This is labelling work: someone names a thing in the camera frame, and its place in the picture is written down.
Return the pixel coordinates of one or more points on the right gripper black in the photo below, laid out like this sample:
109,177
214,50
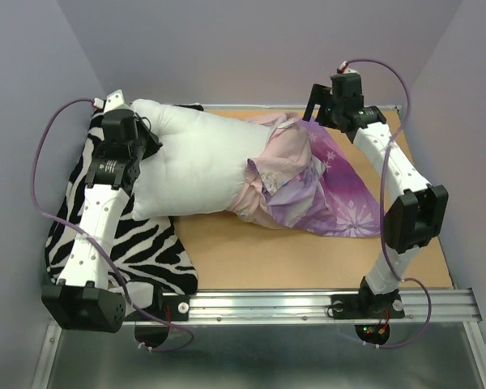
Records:
321,94

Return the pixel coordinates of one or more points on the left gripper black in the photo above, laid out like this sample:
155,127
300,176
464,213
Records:
153,143

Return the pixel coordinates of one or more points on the white pillow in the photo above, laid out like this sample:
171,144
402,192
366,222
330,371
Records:
200,166

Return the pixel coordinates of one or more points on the purple pink princess pillowcase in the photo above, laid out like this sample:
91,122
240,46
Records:
303,181

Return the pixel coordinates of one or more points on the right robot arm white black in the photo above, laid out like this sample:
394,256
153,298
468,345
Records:
412,210

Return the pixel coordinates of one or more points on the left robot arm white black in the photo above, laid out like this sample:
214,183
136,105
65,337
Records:
80,299

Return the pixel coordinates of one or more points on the zebra print pillow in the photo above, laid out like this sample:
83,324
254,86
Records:
145,250

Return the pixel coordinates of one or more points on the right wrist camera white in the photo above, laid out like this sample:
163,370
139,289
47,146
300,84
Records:
345,68

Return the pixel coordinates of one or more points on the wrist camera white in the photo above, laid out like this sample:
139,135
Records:
113,101
345,68

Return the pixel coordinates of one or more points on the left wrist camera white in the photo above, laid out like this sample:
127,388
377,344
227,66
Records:
113,101

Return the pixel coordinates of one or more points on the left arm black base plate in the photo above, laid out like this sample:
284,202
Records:
169,307

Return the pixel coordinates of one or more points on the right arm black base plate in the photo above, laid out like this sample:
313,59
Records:
351,306

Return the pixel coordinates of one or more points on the aluminium mounting rail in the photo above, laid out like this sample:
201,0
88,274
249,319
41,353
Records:
280,339

